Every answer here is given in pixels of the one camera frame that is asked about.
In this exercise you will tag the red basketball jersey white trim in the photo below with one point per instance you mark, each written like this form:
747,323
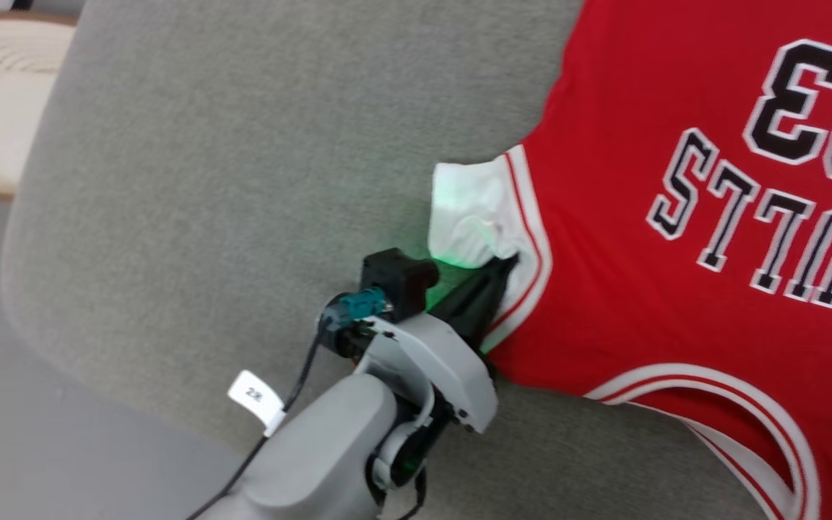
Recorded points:
640,289

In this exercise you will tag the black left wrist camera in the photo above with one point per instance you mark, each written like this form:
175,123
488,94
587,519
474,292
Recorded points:
394,278

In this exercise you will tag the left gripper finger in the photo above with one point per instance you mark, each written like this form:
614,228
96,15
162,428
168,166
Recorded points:
477,303

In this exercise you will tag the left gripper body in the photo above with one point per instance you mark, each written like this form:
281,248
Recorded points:
438,361

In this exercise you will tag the beige wicker chair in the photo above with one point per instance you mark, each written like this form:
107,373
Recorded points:
4,94

